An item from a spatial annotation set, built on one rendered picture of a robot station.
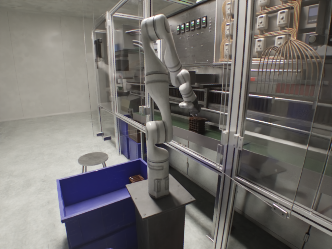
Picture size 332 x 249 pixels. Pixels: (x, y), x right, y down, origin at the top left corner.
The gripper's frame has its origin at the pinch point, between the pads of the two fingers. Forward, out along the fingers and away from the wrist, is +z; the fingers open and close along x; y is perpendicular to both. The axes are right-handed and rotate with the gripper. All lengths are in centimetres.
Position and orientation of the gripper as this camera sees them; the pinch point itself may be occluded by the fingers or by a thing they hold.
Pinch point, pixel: (196, 118)
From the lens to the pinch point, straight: 123.5
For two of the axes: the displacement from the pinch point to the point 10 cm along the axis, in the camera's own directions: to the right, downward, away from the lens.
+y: 3.7, -8.3, 4.1
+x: -8.4, -1.1, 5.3
